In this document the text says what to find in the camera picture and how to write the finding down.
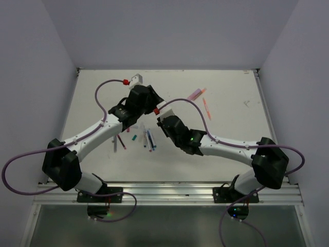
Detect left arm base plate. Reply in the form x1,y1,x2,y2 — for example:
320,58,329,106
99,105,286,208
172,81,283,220
77,187,123,203

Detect purple highlighter pen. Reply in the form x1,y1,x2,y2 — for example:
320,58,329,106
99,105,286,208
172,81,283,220
113,136,117,153

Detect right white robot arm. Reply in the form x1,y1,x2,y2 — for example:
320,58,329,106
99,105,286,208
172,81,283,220
157,115,289,202

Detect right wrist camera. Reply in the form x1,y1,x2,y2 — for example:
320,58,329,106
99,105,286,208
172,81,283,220
157,101,174,119

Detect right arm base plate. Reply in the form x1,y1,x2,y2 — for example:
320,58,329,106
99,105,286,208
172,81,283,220
212,187,244,204

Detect white blue-tipped marker pen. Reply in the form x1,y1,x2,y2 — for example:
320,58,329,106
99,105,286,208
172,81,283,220
142,125,147,148

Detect orange pen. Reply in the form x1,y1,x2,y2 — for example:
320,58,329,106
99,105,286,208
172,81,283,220
202,97,212,120

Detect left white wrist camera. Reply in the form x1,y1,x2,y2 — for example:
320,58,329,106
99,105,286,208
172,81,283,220
129,74,143,90

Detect aluminium rail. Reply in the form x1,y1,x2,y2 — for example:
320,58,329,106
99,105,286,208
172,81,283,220
33,182,303,206

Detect red pen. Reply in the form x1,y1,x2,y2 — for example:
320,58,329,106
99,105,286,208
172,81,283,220
117,135,126,150

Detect blue pen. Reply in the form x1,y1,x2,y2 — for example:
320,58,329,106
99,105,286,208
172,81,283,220
147,130,155,151

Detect pink capped marker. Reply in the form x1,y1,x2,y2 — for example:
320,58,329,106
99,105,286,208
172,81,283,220
145,133,152,152

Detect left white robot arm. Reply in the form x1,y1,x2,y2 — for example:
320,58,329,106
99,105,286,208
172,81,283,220
42,85,163,202

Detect pink highlighter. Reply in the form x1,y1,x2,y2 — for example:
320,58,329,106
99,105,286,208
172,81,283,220
187,89,203,101

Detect green capped marker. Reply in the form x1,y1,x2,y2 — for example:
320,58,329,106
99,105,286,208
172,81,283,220
149,130,157,149

